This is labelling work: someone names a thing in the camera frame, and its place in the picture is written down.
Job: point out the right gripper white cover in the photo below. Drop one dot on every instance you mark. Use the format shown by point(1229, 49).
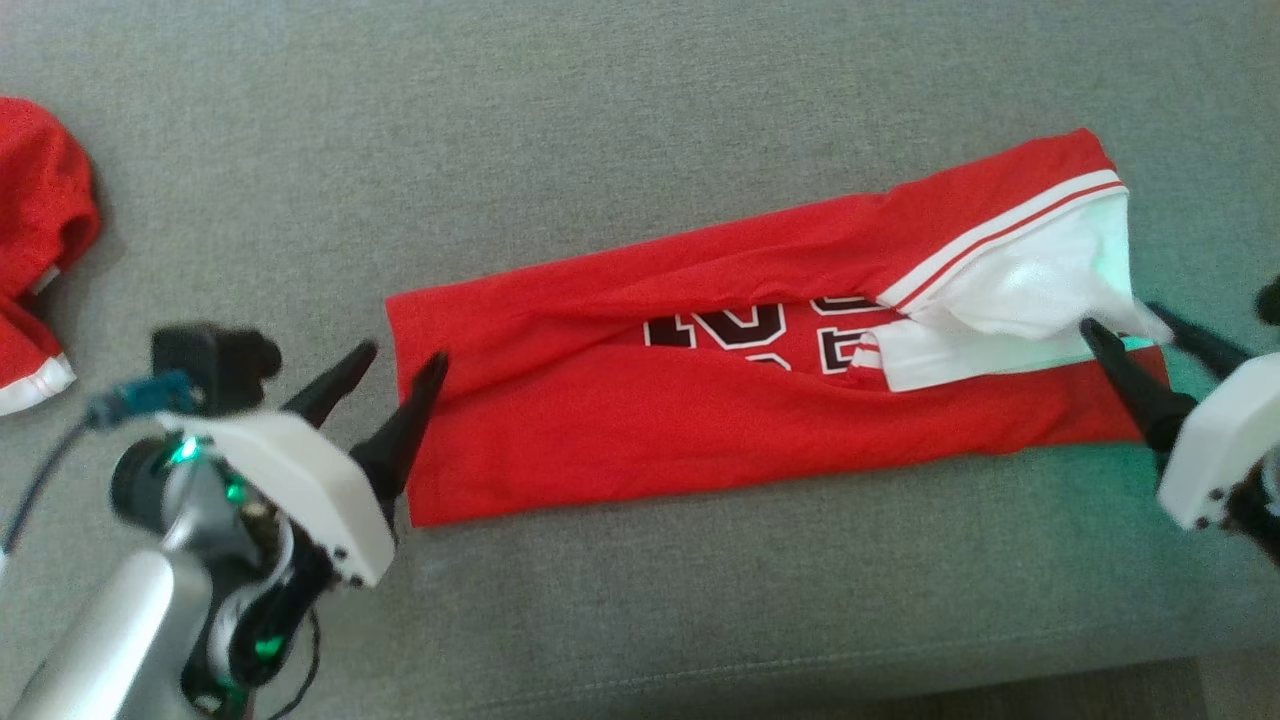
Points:
point(1225, 440)

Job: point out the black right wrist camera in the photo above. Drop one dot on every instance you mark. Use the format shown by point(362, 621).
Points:
point(1270, 300)

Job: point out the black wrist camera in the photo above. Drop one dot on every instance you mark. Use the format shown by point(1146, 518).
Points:
point(1270, 300)
point(215, 360)

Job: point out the grey fabric sofa seat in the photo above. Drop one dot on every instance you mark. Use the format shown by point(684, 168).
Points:
point(600, 130)

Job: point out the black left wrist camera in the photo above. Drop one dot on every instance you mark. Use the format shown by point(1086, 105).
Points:
point(215, 360)

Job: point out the red basketball shorts white hem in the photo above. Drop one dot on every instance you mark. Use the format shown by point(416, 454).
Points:
point(40, 230)

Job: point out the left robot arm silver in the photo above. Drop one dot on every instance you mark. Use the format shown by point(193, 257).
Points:
point(110, 640)

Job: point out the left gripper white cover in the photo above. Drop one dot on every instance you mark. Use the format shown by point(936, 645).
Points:
point(290, 470)

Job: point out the red basketball jersey white sleeves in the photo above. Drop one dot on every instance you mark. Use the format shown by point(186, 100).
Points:
point(650, 420)

